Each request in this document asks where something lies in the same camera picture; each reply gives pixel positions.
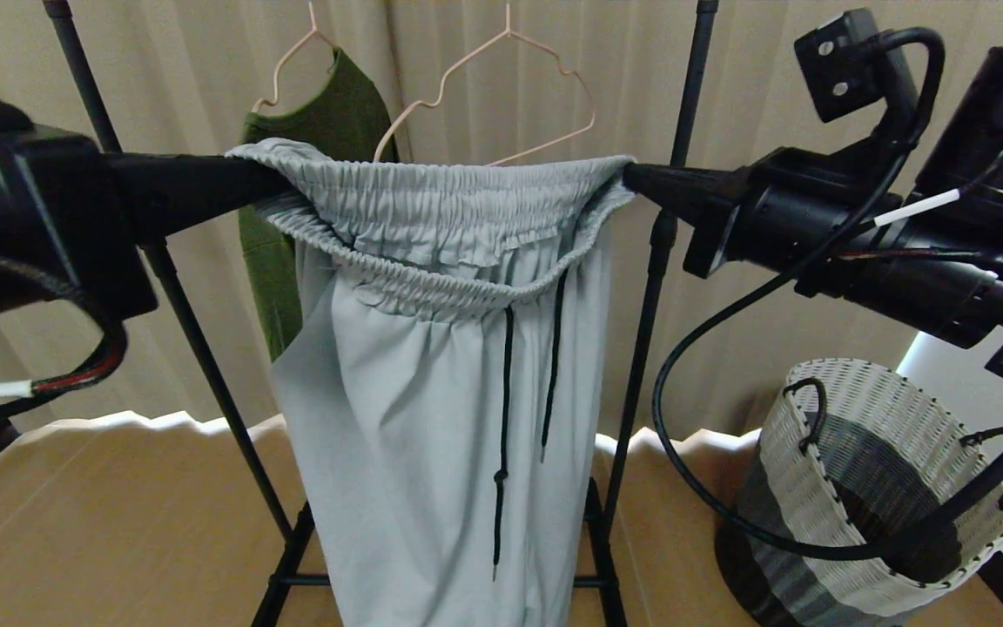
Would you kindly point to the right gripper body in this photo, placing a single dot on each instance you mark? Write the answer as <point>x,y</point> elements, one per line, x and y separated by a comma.
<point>815,226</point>

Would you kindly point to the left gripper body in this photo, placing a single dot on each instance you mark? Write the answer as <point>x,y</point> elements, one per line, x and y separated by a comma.
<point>49,218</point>

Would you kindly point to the green printed T-shirt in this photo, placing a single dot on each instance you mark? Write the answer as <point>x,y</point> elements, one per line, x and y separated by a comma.
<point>336,113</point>

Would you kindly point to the pink clothes hanger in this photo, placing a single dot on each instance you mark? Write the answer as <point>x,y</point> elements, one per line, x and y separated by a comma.
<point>508,26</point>
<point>313,22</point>

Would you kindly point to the pale grey garment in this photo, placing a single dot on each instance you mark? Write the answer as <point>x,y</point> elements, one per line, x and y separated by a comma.
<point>432,392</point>

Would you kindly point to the black clothes rack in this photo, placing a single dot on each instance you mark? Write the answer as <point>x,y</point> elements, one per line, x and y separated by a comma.
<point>660,235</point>

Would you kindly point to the white laundry basket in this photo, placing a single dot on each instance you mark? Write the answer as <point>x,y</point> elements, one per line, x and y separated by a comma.
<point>867,409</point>

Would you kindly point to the beige curtain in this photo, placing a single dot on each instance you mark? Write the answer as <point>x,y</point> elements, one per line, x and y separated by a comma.
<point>162,87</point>

